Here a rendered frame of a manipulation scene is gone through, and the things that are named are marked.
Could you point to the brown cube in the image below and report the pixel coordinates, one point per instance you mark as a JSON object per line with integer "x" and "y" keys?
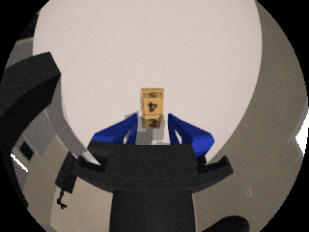
{"x": 152, "y": 121}
{"x": 152, "y": 103}

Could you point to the brown wooden tray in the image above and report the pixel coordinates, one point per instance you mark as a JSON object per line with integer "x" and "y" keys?
{"x": 152, "y": 90}

